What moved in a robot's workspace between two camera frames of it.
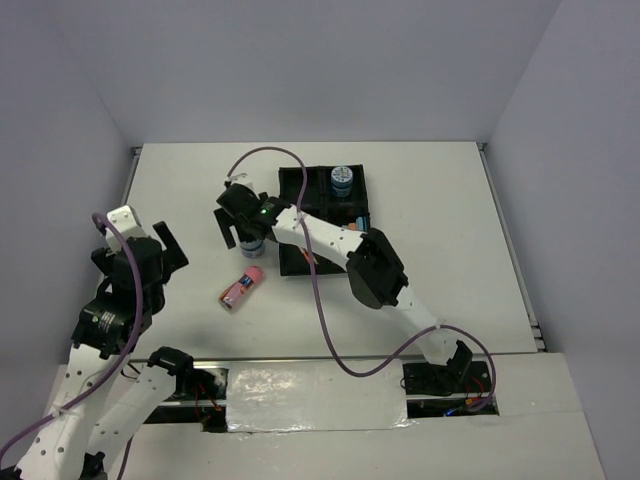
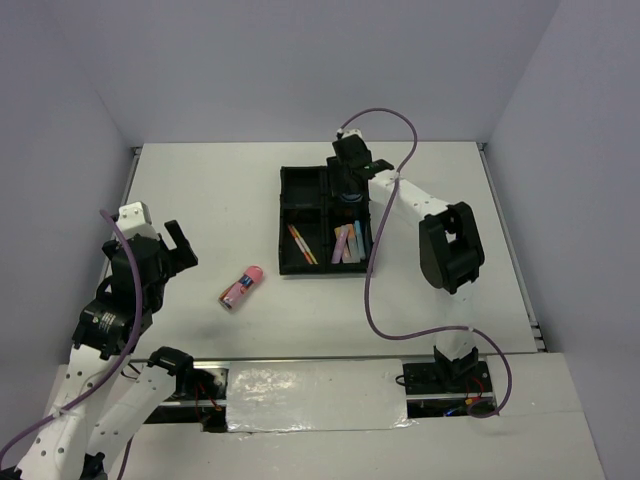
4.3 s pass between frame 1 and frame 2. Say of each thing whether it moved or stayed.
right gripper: moved
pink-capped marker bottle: stayed
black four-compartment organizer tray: stayed
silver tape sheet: stayed
